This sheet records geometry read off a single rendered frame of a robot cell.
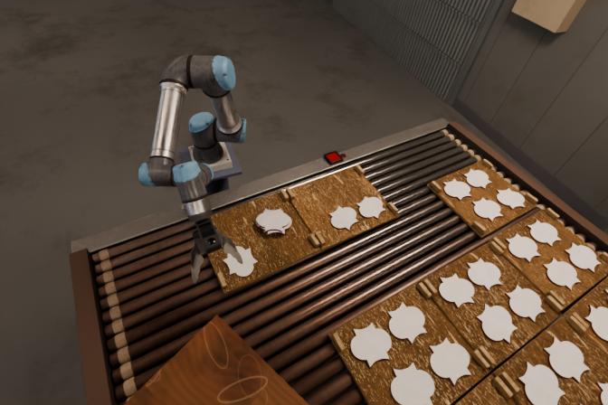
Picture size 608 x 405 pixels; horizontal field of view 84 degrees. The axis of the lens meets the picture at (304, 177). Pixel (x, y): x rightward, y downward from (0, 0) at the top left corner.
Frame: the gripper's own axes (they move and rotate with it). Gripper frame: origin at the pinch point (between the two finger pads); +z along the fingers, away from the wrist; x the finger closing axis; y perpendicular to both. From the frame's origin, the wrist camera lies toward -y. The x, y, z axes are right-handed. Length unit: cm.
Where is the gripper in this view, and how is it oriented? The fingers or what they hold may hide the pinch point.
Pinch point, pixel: (220, 275)
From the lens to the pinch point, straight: 109.7
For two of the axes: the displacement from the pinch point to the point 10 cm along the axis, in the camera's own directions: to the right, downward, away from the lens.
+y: -4.4, -0.6, 9.0
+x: -8.7, 3.0, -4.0
